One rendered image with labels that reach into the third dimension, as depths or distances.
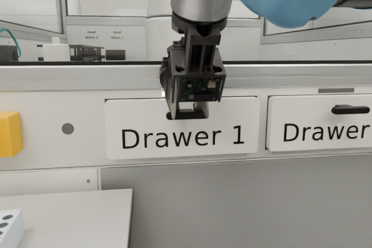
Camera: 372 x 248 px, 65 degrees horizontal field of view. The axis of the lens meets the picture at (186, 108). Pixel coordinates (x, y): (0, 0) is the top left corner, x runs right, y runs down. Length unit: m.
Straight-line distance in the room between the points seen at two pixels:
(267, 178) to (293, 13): 0.46
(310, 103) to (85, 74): 0.43
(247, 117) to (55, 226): 0.37
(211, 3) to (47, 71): 0.33
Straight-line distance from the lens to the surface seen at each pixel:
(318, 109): 0.63
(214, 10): 0.35
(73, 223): 0.50
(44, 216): 0.54
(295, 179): 0.68
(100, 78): 0.56
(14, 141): 0.57
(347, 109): 0.62
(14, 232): 0.47
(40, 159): 0.61
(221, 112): 0.55
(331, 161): 0.71
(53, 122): 0.58
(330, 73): 0.66
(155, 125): 0.54
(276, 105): 0.59
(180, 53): 0.41
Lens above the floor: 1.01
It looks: 11 degrees down
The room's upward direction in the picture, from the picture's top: straight up
